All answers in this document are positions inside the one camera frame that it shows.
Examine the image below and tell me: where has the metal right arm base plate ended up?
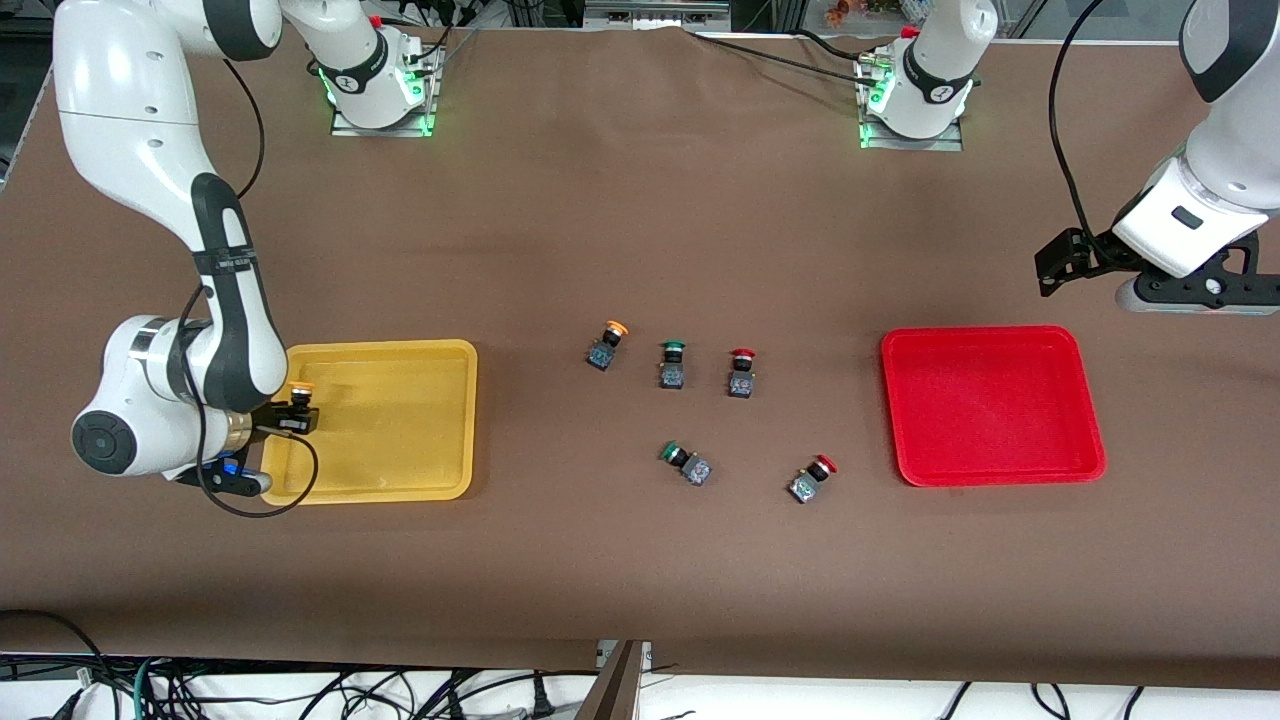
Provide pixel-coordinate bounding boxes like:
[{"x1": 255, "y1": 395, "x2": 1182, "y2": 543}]
[{"x1": 330, "y1": 45, "x2": 438, "y2": 138}]

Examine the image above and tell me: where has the red plastic tray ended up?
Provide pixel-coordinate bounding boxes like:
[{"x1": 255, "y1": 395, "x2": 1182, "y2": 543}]
[{"x1": 880, "y1": 325, "x2": 1108, "y2": 488}]

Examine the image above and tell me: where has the yellow plastic tray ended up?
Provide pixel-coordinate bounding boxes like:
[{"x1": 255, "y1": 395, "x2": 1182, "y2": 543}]
[{"x1": 258, "y1": 339, "x2": 479, "y2": 506}]

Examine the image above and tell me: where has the brown table cover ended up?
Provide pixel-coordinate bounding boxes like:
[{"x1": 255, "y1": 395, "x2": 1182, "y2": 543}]
[{"x1": 0, "y1": 20, "x2": 1280, "y2": 691}]

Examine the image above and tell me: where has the black cable on table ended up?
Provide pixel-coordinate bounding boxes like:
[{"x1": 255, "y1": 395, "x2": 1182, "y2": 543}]
[{"x1": 685, "y1": 28, "x2": 881, "y2": 81}]

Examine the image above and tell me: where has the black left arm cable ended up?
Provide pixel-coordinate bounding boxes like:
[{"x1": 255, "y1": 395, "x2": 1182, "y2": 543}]
[{"x1": 1048, "y1": 0, "x2": 1111, "y2": 246}]

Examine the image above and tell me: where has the colourful background object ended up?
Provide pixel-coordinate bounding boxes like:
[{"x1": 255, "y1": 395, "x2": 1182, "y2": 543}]
[{"x1": 825, "y1": 0, "x2": 936, "y2": 26}]

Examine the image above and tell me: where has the metal table frame leg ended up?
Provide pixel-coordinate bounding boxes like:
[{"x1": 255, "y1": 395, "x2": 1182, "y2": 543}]
[{"x1": 575, "y1": 640, "x2": 653, "y2": 720}]

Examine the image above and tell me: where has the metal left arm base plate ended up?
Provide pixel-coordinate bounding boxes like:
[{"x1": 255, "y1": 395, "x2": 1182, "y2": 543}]
[{"x1": 858, "y1": 55, "x2": 966, "y2": 152}]

